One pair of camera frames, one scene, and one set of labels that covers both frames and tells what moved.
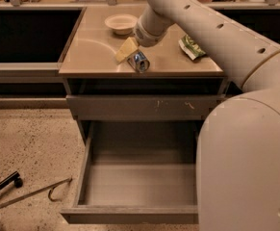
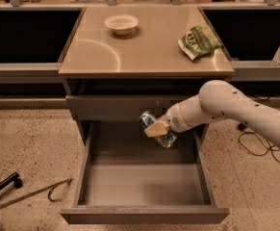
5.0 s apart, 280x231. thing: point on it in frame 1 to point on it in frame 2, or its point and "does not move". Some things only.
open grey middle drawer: (139, 172) does not move
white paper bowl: (121, 24) does not move
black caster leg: (13, 177) does not move
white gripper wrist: (146, 38) to (174, 119)
